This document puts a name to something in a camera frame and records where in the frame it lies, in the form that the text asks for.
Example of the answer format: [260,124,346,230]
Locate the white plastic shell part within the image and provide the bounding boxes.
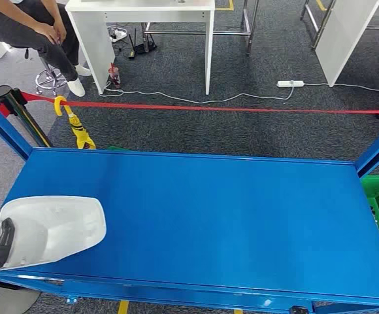
[0,196,107,270]

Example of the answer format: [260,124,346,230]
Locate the blue metal shelf rack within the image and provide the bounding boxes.
[0,88,379,314]

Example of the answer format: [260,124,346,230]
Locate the yellow folded umbrella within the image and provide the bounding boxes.
[54,96,96,150]

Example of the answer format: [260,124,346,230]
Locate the chrome stool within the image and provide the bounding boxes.
[24,47,68,96]

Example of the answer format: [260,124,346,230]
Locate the person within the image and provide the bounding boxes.
[0,0,92,98]

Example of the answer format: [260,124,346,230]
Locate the red drink cup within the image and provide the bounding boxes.
[108,63,122,90]

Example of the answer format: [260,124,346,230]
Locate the white desk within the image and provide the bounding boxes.
[315,0,379,88]
[64,0,216,96]

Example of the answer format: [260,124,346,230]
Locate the black router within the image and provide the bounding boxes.
[128,27,158,60]

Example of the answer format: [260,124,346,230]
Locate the black stanchion post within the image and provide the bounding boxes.
[0,85,51,148]

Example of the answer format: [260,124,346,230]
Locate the white power cable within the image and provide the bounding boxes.
[303,82,379,94]
[99,82,294,105]

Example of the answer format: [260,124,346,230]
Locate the steel table frame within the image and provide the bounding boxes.
[300,0,335,49]
[140,0,260,55]

